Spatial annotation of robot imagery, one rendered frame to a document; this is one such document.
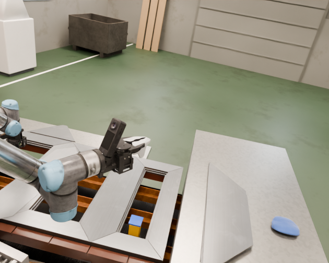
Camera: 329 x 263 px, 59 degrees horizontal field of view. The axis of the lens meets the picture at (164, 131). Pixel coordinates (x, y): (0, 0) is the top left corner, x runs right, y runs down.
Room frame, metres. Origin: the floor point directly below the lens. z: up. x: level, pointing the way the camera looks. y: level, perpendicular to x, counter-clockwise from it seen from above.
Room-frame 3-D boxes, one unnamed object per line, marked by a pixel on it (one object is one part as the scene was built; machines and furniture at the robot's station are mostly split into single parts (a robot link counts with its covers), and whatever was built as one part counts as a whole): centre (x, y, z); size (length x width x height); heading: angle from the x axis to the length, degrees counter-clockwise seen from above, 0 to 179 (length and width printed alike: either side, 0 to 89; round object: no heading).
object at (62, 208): (0.62, 0.26, 1.33); 0.11 x 0.08 x 0.11; 48
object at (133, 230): (1.02, 0.07, 0.78); 0.05 x 0.05 x 0.19; 84
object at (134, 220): (1.02, 0.07, 0.88); 0.06 x 0.06 x 0.02; 84
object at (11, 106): (1.32, 0.81, 1.20); 0.09 x 0.08 x 0.11; 153
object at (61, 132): (1.89, 0.84, 0.77); 0.45 x 0.20 x 0.04; 84
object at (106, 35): (7.39, 2.03, 0.40); 1.19 x 0.96 x 0.81; 74
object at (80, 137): (1.87, 0.69, 0.73); 1.20 x 0.26 x 0.03; 84
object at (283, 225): (0.96, -0.58, 1.06); 0.12 x 0.10 x 0.03; 86
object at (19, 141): (1.32, 0.80, 1.04); 0.09 x 0.08 x 0.12; 84
